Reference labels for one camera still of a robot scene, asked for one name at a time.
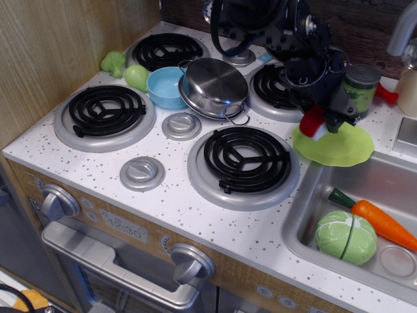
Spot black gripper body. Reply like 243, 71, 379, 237
288, 55, 354, 116

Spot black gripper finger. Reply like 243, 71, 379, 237
324, 110, 342, 133
339, 107, 360, 126

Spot red and white toy sushi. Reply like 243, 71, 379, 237
299, 106, 328, 141

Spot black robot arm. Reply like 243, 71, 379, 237
210, 1, 360, 133

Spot light green plastic plate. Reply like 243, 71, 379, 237
293, 123, 375, 167

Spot green toy peas can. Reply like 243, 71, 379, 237
344, 64, 381, 119

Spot red toy ketchup bottle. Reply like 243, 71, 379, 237
374, 83, 399, 105

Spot cream toy milk bottle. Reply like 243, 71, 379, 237
395, 67, 417, 117

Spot back right black burner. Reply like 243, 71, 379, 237
246, 63, 303, 123

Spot black burner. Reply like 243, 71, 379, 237
246, 63, 303, 123
187, 127, 300, 211
53, 85, 156, 153
126, 33, 210, 72

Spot stainless steel sink basin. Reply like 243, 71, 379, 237
282, 152, 416, 305

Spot silver toy faucet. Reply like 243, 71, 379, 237
386, 1, 416, 70

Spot grey stovetop knob back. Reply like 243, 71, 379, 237
222, 49, 256, 68

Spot grey stovetop knob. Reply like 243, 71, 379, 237
222, 49, 256, 68
162, 112, 202, 141
119, 156, 165, 192

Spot front right black burner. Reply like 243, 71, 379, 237
187, 127, 300, 211

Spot orange toy carrot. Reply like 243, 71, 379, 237
328, 188, 416, 251

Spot green toy cabbage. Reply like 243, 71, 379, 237
315, 210, 378, 265

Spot stainless steel toy pot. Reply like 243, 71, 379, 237
178, 58, 250, 126

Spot hanging metal strainer ladle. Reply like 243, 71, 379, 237
203, 0, 213, 23

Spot grey stovetop knob middle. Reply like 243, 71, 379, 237
162, 112, 202, 141

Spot light blue plastic bowl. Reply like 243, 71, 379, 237
147, 67, 187, 110

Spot back left black burner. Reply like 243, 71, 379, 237
126, 33, 210, 72

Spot green toy pear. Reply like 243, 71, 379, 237
124, 65, 149, 93

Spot grey stovetop knob front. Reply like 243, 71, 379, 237
119, 156, 165, 192

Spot grey oven dial right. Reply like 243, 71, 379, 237
171, 243, 216, 284

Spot grey oven dial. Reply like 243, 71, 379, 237
171, 243, 216, 284
40, 184, 81, 222

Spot green toy broccoli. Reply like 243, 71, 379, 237
100, 51, 126, 78

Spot front left black burner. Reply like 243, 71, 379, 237
53, 85, 156, 153

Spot grey oven dial left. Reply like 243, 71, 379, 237
40, 184, 81, 222

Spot yellow object bottom left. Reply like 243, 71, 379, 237
13, 290, 50, 312

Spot blue handled toy utensil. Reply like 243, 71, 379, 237
254, 53, 274, 66

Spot grey oven door handle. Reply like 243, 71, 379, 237
42, 222, 199, 312

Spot black cable bottom left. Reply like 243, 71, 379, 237
0, 283, 35, 313

